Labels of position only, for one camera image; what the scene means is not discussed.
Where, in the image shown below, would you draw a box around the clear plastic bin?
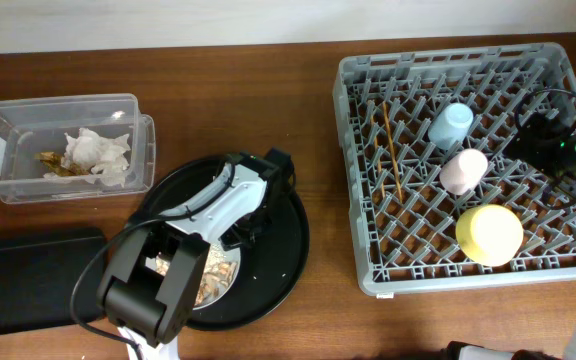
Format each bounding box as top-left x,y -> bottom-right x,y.
0,93 -> 156,204

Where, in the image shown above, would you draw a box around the wooden chopstick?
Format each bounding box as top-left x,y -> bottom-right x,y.
368,100 -> 386,200
382,100 -> 403,204

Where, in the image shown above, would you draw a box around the pink cup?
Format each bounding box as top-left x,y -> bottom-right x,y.
439,149 -> 488,195

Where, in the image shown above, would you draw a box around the round black tray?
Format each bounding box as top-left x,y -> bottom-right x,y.
128,155 -> 310,331

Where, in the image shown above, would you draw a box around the black rectangular bin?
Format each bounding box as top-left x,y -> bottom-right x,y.
0,228 -> 106,335

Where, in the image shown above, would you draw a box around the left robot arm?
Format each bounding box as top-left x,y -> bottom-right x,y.
97,149 -> 309,359

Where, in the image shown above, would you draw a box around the gold foil wrapper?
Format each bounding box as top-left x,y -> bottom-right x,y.
34,152 -> 90,177

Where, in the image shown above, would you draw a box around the blue cup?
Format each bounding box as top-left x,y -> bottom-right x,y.
428,103 -> 474,151

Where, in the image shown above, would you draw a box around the grey plate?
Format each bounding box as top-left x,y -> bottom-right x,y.
145,241 -> 242,312

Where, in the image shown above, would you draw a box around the yellow-green bowl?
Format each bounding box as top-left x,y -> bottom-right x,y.
456,204 -> 524,267

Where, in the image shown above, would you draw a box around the white napkin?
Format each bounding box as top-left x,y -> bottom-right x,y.
44,128 -> 131,187

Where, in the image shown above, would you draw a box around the food scraps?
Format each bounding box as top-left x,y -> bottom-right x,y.
156,247 -> 239,307

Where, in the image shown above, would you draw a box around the grey dishwasher rack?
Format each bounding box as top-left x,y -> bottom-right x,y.
333,43 -> 576,297

